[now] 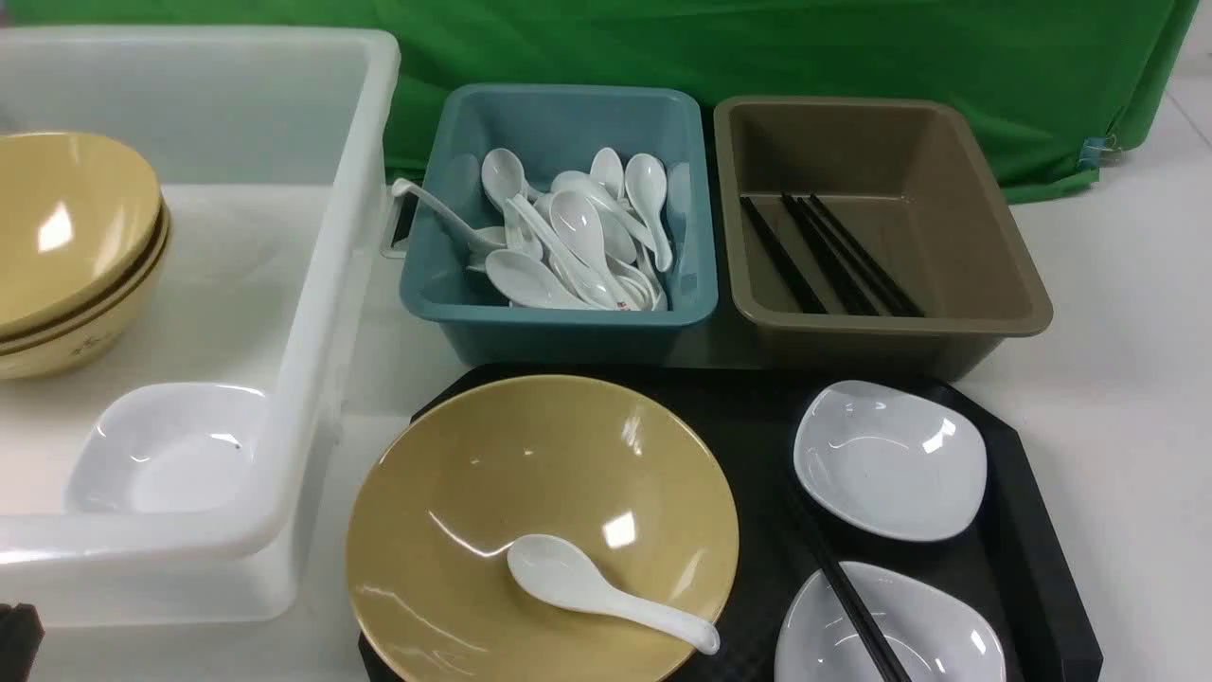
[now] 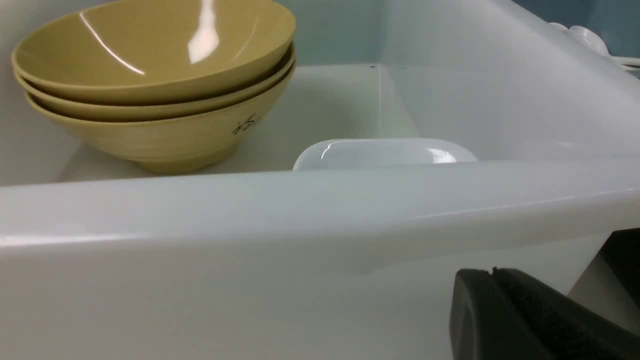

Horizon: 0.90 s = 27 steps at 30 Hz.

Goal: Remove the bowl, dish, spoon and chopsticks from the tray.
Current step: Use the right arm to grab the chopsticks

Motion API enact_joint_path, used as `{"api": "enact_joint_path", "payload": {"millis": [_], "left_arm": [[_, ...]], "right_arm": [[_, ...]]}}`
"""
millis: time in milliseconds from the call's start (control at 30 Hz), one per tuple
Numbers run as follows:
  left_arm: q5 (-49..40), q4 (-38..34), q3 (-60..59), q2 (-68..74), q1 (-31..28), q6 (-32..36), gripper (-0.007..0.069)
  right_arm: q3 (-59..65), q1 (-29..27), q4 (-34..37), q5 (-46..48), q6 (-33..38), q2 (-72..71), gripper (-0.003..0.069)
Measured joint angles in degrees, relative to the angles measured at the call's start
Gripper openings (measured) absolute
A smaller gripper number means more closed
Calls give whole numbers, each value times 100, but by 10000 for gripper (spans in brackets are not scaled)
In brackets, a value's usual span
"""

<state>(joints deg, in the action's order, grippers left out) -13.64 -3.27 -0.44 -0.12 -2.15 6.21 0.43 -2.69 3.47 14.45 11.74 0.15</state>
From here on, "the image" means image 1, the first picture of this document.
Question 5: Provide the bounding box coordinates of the yellow noodle bowl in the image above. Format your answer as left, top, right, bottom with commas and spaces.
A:
345, 374, 739, 681

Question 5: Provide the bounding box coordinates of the white soup spoon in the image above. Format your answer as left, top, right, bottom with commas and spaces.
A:
507, 534, 722, 655

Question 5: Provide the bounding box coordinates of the white square dish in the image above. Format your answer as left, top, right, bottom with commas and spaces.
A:
774, 561, 1007, 681
791, 380, 989, 543

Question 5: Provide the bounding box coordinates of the bottom stacked yellow bowl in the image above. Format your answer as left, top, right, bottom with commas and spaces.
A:
1, 200, 172, 383

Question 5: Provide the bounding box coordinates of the stacked yellow bowl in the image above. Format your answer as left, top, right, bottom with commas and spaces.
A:
1, 131, 162, 336
1, 200, 172, 383

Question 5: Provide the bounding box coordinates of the top stacked yellow bowl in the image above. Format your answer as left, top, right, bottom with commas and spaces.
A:
1, 131, 162, 336

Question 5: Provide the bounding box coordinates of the white spoon front left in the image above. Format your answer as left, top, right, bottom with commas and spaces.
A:
485, 250, 591, 310

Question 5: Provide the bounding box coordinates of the white spoon centre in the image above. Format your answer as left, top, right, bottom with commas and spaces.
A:
549, 190, 633, 310

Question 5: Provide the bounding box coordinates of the white ladle spoon hanging out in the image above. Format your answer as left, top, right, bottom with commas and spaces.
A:
390, 178, 507, 254

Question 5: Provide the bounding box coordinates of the white spoon back right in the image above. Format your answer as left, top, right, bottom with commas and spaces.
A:
624, 153, 671, 273

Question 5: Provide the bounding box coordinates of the white spoon back left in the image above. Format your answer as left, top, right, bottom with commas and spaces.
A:
481, 148, 543, 260

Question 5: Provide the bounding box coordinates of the teal plastic bin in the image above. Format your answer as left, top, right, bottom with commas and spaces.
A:
400, 84, 719, 366

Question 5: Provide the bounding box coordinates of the black chopstick bundle in bin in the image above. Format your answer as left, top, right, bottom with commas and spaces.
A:
781, 193, 925, 319

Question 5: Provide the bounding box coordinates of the brown plastic bin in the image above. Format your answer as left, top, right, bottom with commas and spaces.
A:
714, 96, 1053, 380

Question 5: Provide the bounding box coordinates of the large white plastic tub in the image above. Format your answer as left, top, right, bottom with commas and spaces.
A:
2, 25, 400, 629

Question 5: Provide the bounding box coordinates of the white dish in tub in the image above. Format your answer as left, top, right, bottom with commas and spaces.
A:
63, 383, 268, 514

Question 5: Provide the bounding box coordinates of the blue binder clip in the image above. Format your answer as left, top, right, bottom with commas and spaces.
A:
1077, 134, 1124, 170

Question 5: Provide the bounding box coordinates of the green cloth backdrop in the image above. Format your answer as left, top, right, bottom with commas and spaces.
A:
5, 1, 1197, 204

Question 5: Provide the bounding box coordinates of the black object bottom left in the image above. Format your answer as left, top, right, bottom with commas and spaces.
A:
1, 603, 45, 681

